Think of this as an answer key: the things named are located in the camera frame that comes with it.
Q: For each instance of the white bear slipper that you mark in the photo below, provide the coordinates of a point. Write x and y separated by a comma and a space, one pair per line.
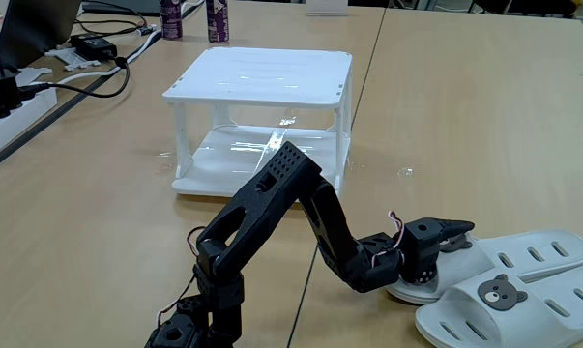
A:
465, 270
465, 314

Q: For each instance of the white two-tier plastic box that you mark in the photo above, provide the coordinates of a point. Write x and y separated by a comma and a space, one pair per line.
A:
271, 72

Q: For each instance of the white card stand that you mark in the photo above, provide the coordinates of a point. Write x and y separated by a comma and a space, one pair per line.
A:
327, 7

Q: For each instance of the purple drink can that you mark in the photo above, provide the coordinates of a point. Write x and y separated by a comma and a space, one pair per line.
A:
171, 19
217, 21

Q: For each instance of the black power adapter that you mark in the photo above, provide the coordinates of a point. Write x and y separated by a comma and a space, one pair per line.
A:
94, 46

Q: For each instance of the white printed plastic part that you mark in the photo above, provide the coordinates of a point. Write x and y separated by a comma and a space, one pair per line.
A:
73, 59

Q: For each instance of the flat white plastic part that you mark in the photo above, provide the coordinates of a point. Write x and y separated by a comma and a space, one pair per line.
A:
32, 76

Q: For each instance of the white power strip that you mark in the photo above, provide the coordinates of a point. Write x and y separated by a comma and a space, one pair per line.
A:
15, 121

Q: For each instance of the dark open laptop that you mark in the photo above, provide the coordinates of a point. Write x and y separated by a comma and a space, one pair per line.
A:
35, 29

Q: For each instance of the black power plug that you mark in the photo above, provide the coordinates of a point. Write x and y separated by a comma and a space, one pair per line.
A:
3, 92

